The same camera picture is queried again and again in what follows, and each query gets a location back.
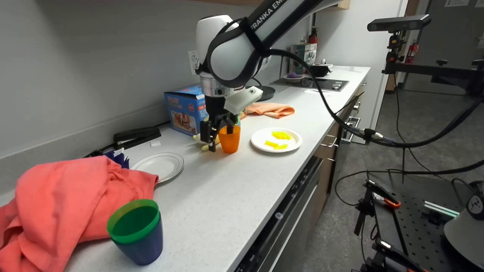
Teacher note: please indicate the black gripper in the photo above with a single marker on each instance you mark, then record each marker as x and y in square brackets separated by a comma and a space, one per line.
[225, 105]

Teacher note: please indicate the blue play food box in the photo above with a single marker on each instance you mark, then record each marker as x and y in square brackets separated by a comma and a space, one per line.
[187, 110]

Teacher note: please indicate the orange plastic cup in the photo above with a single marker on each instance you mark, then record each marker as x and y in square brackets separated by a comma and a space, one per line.
[229, 138]

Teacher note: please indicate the empty white plate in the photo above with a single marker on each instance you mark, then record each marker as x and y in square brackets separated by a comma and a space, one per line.
[167, 167]

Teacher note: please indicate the small orange cloth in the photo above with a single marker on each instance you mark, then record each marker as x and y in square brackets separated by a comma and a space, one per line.
[270, 110]

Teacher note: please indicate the black stapler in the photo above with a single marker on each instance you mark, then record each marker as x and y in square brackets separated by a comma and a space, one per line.
[136, 137]

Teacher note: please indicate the black camera tripod arm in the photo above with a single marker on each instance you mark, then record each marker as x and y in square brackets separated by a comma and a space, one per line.
[470, 80]

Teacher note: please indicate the black round pan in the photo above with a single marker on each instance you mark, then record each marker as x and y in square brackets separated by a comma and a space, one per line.
[269, 93]

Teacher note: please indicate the white wall outlet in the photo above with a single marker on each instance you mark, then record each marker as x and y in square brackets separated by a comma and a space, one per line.
[195, 61]

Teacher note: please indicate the large coral cloth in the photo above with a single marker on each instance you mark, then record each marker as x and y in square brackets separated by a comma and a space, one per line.
[61, 205]

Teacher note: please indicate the yellow toy banana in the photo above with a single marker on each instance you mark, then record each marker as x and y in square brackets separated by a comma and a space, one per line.
[205, 148]

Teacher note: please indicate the yellow chip piece far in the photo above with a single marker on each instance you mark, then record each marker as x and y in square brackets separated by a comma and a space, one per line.
[282, 135]

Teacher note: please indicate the yellow chip piece near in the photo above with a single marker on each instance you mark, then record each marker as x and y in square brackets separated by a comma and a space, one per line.
[275, 146]

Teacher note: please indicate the yellow chip piece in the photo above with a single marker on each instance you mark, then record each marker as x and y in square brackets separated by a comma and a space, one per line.
[282, 135]
[275, 146]

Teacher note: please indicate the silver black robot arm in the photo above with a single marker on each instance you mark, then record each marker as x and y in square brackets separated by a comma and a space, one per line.
[232, 51]

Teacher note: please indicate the blue small box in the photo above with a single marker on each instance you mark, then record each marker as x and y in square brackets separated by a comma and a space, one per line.
[119, 158]

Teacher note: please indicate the green and blue cup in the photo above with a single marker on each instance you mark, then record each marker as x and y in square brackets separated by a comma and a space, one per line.
[137, 231]

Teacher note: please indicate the white plate with chips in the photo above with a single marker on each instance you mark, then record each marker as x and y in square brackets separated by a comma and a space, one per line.
[261, 137]

